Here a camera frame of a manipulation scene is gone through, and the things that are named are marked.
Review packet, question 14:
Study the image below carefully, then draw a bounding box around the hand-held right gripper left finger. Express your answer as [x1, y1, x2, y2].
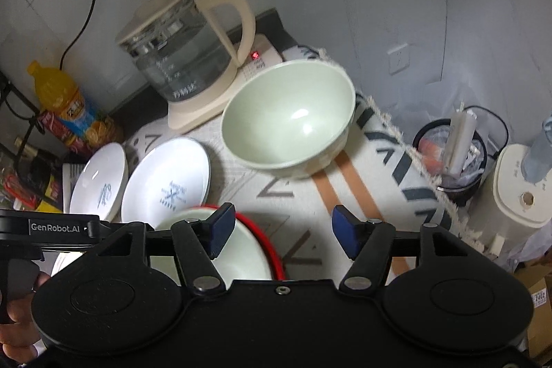
[88, 203, 236, 295]

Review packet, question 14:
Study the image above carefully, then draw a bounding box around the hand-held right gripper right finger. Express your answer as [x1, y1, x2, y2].
[331, 204, 479, 293]

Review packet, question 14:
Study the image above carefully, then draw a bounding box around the white bowl with red rim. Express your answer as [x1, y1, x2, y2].
[151, 204, 287, 281]

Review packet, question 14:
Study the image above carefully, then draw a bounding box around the white plate with blue print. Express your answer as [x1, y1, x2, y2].
[121, 136, 211, 224]
[69, 143, 129, 222]

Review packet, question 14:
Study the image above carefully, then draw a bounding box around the pale green bowl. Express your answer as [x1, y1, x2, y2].
[221, 60, 357, 179]

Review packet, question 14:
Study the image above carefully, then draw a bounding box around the person's left hand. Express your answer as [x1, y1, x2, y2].
[0, 271, 50, 364]

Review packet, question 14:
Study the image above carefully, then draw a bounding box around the patterned tablecloth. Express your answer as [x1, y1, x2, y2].
[123, 44, 488, 287]

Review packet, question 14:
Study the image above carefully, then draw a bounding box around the dark bottle with gold neck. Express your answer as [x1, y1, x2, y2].
[13, 135, 65, 213]

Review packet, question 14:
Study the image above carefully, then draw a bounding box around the black trash bin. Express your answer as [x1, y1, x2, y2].
[412, 106, 510, 207]

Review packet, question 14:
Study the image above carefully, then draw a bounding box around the black metal rack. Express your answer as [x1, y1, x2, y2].
[0, 70, 46, 136]

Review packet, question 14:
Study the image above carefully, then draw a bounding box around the orange juice bottle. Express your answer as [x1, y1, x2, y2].
[27, 60, 124, 149]

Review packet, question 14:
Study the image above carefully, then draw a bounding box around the white floor appliance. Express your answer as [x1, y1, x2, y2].
[468, 113, 552, 261]

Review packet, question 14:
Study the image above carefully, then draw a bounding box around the cardboard box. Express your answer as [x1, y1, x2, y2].
[511, 265, 552, 364]

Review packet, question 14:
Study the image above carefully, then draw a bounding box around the white wall socket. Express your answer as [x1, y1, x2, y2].
[387, 42, 410, 76]

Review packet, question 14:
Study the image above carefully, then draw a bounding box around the glass kettle with cream handle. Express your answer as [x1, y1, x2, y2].
[117, 0, 257, 103]

